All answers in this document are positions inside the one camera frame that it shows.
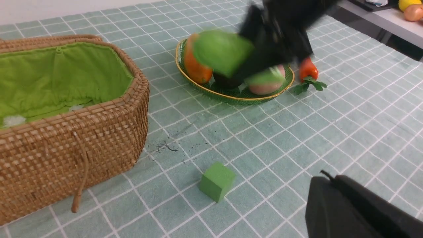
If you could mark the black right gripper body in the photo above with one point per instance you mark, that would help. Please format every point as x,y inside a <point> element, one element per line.
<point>278,32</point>

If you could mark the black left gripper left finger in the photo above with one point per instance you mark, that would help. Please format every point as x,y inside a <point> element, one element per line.
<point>330,215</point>

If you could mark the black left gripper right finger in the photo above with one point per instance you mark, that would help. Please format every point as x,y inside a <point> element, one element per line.
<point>388,220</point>

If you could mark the red orange chili pepper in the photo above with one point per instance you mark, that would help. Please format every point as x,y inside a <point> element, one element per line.
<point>308,74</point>

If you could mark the green bitter gourd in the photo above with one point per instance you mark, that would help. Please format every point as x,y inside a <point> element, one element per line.
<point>222,51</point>

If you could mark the pink peach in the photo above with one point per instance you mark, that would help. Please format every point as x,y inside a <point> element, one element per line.
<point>268,81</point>

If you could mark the dark purple mangosteen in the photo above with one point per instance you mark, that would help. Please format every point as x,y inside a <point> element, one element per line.
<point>224,82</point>

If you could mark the orange yellow mango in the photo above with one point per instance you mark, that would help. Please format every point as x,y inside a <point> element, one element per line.
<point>200,74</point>

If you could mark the green glass leaf plate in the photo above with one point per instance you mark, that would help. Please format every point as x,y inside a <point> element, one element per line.
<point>237,96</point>

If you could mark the white side table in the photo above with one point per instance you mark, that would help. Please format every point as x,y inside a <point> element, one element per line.
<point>391,20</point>

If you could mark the green foam cube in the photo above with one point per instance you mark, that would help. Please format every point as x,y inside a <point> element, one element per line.
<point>216,181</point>

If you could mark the yellow fruit on side table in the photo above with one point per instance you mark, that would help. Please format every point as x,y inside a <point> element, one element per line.
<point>404,4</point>

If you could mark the teal checkered tablecloth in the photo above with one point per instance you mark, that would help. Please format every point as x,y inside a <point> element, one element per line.
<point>367,124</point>

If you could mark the orange fruit on side table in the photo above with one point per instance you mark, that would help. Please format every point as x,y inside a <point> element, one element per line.
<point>413,12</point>

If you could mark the woven rattan basket green lining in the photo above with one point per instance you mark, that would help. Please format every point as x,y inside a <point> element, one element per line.
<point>73,114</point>

